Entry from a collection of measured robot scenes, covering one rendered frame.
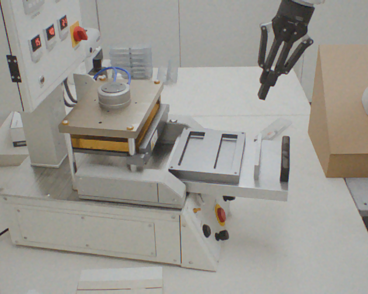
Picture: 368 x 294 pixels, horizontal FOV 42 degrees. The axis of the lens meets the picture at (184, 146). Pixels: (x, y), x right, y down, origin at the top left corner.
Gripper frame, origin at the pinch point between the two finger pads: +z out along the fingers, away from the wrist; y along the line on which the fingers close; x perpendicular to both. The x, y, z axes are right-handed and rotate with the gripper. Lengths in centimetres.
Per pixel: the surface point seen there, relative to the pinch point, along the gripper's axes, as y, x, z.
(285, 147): 8.6, -6.2, 11.8
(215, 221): -1.4, -7.9, 36.5
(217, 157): -6.2, -5.3, 19.4
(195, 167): -12.0, -11.4, 20.0
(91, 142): -36.6, -8.6, 21.8
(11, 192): -52, -10, 40
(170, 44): -7, 248, 72
